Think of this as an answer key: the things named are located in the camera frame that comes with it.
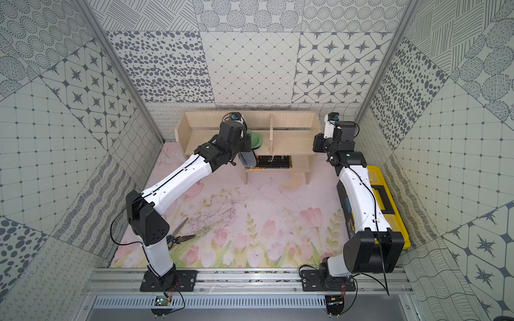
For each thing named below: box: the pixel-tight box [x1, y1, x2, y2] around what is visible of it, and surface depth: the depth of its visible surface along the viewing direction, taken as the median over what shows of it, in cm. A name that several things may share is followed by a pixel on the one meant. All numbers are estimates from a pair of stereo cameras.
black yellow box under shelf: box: [248, 155, 293, 170], surface depth 95 cm
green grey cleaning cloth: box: [238, 129, 263, 168], surface depth 80 cm
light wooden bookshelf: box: [174, 111, 322, 184], surface depth 87 cm
